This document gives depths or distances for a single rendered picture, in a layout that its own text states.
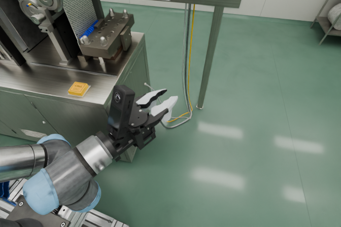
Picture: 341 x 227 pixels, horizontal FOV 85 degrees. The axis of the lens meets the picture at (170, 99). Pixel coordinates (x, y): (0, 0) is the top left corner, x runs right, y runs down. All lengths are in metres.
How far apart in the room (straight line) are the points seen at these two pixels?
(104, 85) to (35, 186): 0.70
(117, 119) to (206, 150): 1.45
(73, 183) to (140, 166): 1.33
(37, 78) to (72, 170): 0.89
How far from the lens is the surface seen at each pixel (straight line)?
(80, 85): 1.05
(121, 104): 0.39
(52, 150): 0.57
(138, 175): 1.71
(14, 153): 0.53
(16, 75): 1.35
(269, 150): 1.98
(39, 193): 0.43
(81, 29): 1.22
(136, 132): 0.44
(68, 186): 0.43
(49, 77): 1.22
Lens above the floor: 1.60
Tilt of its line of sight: 50 degrees down
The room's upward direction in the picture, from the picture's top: straight up
